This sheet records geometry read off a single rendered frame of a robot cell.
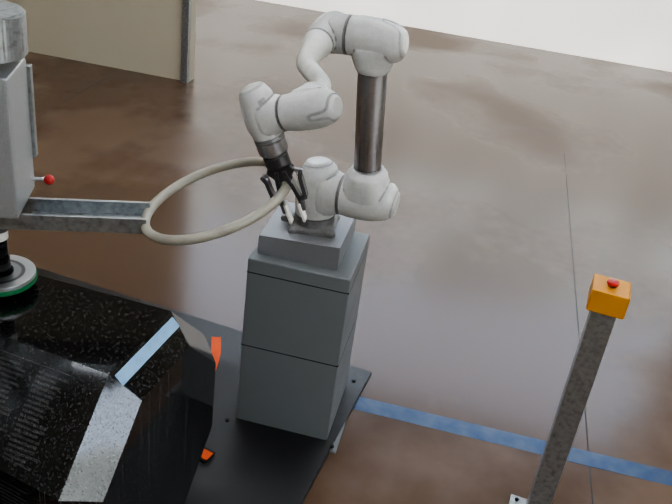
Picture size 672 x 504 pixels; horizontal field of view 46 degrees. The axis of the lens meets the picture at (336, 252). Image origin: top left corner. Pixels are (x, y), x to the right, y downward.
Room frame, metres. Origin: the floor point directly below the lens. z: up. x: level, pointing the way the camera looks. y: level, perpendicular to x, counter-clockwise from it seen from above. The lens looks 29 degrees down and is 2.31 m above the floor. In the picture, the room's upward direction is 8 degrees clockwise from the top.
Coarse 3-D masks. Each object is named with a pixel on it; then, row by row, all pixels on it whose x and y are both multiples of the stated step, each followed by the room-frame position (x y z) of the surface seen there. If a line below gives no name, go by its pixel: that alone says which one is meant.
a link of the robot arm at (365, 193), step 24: (360, 24) 2.60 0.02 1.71; (384, 24) 2.60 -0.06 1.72; (360, 48) 2.58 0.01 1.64; (384, 48) 2.56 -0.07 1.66; (360, 72) 2.60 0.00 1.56; (384, 72) 2.60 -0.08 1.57; (360, 96) 2.63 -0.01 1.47; (384, 96) 2.64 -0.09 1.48; (360, 120) 2.63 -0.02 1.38; (360, 144) 2.64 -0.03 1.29; (360, 168) 2.65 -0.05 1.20; (384, 168) 2.71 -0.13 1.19; (360, 192) 2.63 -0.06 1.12; (384, 192) 2.64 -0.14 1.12; (360, 216) 2.64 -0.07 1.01; (384, 216) 2.63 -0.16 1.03
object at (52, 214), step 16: (32, 208) 2.15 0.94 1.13; (48, 208) 2.16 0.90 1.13; (64, 208) 2.17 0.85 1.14; (80, 208) 2.18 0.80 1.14; (96, 208) 2.18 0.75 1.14; (112, 208) 2.19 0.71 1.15; (128, 208) 2.20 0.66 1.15; (144, 208) 2.21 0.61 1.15; (0, 224) 2.03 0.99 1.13; (16, 224) 2.04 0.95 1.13; (32, 224) 2.05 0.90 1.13; (48, 224) 2.05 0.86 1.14; (64, 224) 2.06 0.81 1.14; (80, 224) 2.07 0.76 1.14; (96, 224) 2.08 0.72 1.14; (112, 224) 2.09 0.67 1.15; (128, 224) 2.09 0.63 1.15
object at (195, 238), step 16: (240, 160) 2.41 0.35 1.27; (256, 160) 2.39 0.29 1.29; (192, 176) 2.38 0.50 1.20; (160, 192) 2.30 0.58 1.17; (288, 192) 2.14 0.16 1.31; (272, 208) 2.05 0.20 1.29; (144, 224) 2.10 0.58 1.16; (240, 224) 1.98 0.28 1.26; (160, 240) 1.99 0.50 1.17; (176, 240) 1.97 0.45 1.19; (192, 240) 1.95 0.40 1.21; (208, 240) 1.96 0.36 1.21
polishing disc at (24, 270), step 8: (16, 256) 2.18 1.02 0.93; (16, 264) 2.14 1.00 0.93; (24, 264) 2.14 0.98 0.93; (32, 264) 2.15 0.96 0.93; (16, 272) 2.09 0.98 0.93; (24, 272) 2.10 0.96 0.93; (32, 272) 2.10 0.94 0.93; (0, 280) 2.04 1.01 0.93; (8, 280) 2.04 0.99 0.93; (16, 280) 2.05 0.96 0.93; (24, 280) 2.05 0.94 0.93; (0, 288) 1.99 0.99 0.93; (8, 288) 2.00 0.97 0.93; (16, 288) 2.02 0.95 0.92
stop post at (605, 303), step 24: (600, 288) 2.22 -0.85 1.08; (624, 288) 2.25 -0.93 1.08; (600, 312) 2.20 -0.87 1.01; (624, 312) 2.18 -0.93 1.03; (600, 336) 2.21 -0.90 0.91; (576, 360) 2.22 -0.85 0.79; (600, 360) 2.21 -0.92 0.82; (576, 384) 2.22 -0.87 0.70; (576, 408) 2.21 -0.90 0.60; (552, 432) 2.22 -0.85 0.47; (552, 456) 2.22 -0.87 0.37; (552, 480) 2.21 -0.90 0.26
